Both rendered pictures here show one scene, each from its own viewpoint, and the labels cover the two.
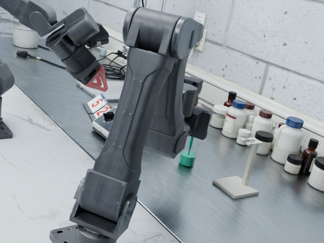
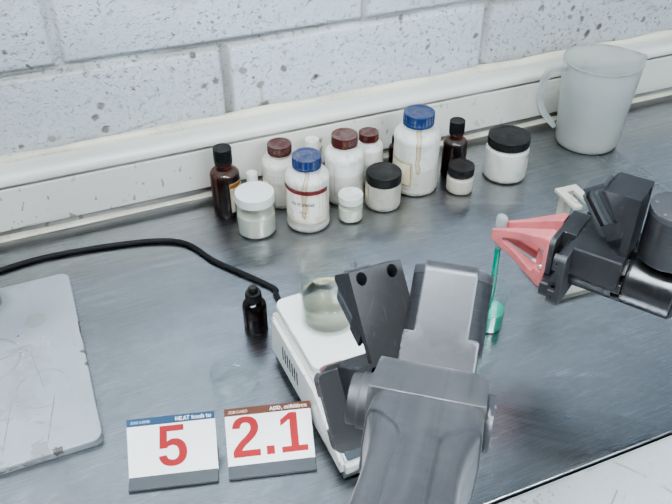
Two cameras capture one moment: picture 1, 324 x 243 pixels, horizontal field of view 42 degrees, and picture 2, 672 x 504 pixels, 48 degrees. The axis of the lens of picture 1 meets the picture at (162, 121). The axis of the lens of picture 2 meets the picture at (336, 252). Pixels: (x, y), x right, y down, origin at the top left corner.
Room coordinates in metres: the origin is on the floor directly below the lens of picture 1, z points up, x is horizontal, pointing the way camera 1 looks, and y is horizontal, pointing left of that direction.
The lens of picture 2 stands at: (0.99, 0.63, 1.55)
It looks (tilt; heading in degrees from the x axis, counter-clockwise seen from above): 38 degrees down; 287
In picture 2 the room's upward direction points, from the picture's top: straight up
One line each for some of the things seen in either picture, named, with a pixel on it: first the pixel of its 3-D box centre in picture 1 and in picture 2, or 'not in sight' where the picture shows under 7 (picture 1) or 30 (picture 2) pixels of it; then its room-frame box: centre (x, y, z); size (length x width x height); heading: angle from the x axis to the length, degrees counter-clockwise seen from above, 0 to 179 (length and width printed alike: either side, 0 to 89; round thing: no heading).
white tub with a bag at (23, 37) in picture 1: (27, 23); not in sight; (1.99, 0.71, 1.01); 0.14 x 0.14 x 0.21
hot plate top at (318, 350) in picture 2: not in sight; (343, 320); (1.16, 0.05, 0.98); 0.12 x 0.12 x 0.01; 41
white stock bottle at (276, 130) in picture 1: (280, 137); (368, 155); (1.24, -0.37, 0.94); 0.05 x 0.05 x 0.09
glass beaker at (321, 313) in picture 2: not in sight; (327, 293); (1.18, 0.06, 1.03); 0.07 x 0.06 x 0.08; 94
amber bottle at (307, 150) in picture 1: (309, 155); (454, 147); (1.12, -0.42, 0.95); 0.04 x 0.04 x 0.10
